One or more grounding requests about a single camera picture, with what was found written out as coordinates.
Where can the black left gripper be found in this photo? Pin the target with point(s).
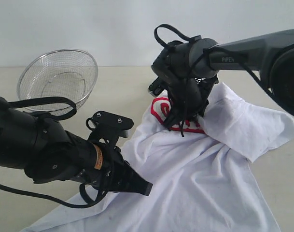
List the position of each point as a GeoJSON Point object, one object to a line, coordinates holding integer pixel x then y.
{"type": "Point", "coordinates": [113, 173]}

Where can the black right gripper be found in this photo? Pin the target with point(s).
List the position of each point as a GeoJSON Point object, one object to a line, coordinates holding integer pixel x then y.
{"type": "Point", "coordinates": [188, 99]}

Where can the white t-shirt red print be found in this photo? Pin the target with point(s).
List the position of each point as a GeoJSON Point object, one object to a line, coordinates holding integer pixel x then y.
{"type": "Point", "coordinates": [201, 179]}

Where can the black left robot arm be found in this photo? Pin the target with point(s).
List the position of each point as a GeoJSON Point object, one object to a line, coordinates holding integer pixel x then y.
{"type": "Point", "coordinates": [33, 139]}

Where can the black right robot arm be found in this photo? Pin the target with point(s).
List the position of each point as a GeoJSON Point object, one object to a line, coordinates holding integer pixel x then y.
{"type": "Point", "coordinates": [187, 69]}

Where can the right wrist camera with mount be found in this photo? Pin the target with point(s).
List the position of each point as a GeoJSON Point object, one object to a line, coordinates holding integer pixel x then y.
{"type": "Point", "coordinates": [157, 87]}

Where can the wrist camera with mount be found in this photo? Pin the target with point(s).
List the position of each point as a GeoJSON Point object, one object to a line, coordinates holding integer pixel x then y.
{"type": "Point", "coordinates": [157, 87]}
{"type": "Point", "coordinates": [109, 127]}

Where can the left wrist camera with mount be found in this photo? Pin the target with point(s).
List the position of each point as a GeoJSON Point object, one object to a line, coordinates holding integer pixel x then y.
{"type": "Point", "coordinates": [109, 127]}

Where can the metal wire mesh basket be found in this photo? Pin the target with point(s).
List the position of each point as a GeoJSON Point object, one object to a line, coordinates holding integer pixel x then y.
{"type": "Point", "coordinates": [68, 73]}

